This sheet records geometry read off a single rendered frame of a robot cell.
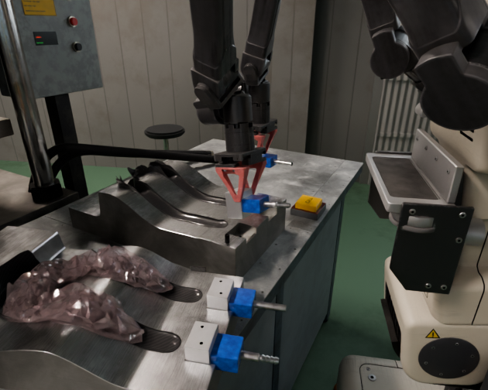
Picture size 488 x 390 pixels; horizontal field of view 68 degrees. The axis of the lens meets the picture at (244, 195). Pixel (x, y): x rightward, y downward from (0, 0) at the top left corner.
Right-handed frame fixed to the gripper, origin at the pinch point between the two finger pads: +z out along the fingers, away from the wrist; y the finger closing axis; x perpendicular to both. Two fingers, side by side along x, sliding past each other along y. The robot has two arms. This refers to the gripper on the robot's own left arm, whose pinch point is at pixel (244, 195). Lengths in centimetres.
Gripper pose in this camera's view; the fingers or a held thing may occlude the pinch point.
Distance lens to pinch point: 74.7
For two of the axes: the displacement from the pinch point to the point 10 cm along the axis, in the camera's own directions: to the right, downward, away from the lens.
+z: 0.7, 9.7, 2.3
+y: -5.0, 2.3, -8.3
